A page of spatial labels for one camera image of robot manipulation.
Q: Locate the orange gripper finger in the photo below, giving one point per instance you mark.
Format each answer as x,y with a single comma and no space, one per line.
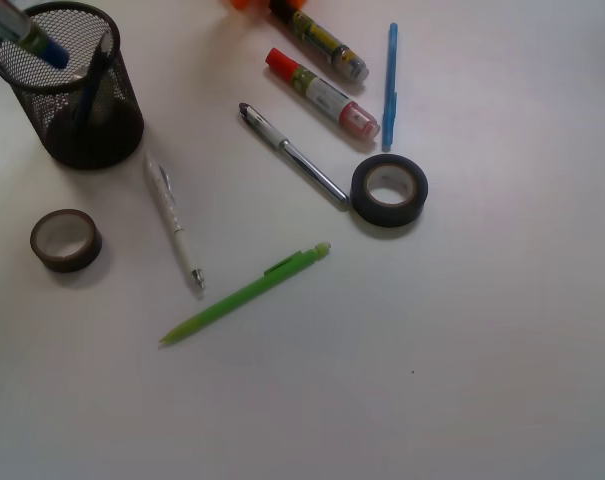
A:
245,4

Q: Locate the white click pen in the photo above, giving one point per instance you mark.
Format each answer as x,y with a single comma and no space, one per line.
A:
161,192

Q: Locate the red cap marker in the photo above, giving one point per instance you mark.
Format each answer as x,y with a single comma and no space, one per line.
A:
340,108

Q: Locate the silver metal pen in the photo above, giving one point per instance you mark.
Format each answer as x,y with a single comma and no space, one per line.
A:
278,142

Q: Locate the black pen in holder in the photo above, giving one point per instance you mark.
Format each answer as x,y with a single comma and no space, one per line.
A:
99,63

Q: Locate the brown tape roll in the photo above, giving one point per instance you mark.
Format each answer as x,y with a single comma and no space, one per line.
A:
66,240

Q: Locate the black mesh pen holder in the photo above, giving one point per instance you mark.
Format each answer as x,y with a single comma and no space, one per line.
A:
51,97

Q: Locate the blue thin pen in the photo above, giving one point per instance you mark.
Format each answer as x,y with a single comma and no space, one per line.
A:
390,101

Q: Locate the green mechanical pencil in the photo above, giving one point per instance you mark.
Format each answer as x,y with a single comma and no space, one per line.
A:
272,277

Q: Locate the black cap marker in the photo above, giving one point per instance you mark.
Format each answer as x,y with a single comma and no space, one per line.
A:
336,53

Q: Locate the black electrical tape roll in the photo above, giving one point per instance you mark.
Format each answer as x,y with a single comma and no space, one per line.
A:
383,214

